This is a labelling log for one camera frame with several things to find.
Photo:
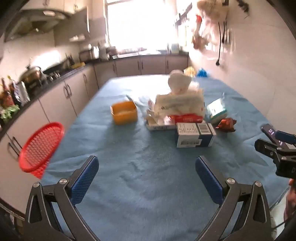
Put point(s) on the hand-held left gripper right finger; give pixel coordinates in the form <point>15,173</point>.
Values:
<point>208,180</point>

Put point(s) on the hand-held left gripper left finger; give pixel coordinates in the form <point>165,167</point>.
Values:
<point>84,180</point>

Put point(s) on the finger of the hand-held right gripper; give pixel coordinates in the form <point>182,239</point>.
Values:
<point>268,147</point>
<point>285,137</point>

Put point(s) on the red plastic mesh basket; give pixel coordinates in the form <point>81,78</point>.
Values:
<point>39,148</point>

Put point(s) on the person's right forearm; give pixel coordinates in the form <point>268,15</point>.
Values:
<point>291,201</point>

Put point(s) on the white and blue carton box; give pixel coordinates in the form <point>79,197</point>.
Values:
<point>194,136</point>

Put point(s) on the red-brown snack wrapper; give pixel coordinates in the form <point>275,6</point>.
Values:
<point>225,125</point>

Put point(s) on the blue tablecloth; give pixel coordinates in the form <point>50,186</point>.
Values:
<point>138,166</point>

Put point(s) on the green and white packet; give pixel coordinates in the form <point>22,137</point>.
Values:
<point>216,110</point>

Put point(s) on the red flat packet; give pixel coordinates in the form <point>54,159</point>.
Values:
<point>187,118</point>

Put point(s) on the white flat cardboard box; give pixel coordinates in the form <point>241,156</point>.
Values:
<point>157,126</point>

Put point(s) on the orange plastic container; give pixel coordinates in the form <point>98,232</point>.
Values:
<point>124,115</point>

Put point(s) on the blue plastic bag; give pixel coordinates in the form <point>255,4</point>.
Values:
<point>202,73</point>

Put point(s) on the green cloth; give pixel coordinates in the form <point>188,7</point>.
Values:
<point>9,113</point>

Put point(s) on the crumpled white plastic bag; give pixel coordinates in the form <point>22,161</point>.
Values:
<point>179,81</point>

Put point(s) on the black kitchen countertop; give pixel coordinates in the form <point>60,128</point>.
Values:
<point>53,77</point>

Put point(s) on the yellow plastic bag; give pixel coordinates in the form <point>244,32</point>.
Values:
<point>189,71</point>

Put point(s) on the gas stove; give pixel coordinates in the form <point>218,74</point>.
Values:
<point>55,73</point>

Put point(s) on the yellow plate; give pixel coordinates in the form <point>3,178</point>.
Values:
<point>78,65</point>

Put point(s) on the yellow-capped dark bottle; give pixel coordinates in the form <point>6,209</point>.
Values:
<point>11,89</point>

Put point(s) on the steel wok with lid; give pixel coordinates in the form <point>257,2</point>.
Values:
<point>31,74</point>

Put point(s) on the hanging plastic bags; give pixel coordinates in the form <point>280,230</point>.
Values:
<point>208,25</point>

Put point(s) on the utensil holder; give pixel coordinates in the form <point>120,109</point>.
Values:
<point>174,48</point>

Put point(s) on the grey upper kitchen cabinets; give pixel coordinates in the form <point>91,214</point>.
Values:
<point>76,18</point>

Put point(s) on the steel range hood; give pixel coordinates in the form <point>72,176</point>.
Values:
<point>37,23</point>

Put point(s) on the kitchen window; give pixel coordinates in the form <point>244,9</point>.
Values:
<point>141,25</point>

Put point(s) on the metal wall rack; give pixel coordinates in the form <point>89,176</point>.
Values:
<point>182,18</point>

